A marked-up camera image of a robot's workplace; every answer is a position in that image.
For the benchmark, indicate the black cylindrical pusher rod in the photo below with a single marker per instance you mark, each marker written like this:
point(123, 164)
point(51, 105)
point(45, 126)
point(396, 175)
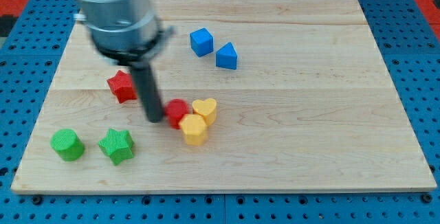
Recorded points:
point(147, 91)

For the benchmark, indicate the yellow hexagon block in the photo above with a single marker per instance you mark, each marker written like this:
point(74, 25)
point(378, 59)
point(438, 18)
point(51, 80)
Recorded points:
point(194, 129)

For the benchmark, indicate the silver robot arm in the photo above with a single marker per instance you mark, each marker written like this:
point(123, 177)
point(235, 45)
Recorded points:
point(129, 33)

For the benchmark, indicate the red circle block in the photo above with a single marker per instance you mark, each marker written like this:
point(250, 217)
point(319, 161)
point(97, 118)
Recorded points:
point(175, 110)

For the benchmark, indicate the green circle block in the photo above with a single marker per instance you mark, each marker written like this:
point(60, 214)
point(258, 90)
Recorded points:
point(67, 144)

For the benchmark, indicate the red star block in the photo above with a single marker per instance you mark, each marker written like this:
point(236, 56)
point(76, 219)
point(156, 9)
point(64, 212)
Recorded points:
point(121, 86)

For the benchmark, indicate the blue cube block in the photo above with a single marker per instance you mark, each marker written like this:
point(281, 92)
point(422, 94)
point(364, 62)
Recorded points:
point(201, 42)

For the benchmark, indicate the yellow heart block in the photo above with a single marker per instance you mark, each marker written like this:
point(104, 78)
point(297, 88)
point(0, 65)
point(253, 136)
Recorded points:
point(207, 109)

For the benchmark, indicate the green star block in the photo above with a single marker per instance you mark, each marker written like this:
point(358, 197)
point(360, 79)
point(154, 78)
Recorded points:
point(117, 146)

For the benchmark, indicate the blue triangle block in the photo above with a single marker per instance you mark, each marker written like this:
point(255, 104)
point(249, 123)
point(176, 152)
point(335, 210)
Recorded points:
point(226, 57)

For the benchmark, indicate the blue perforated table mat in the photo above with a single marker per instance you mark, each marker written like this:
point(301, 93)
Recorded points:
point(33, 49)

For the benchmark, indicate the wooden board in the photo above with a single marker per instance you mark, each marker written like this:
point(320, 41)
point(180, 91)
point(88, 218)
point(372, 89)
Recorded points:
point(311, 108)

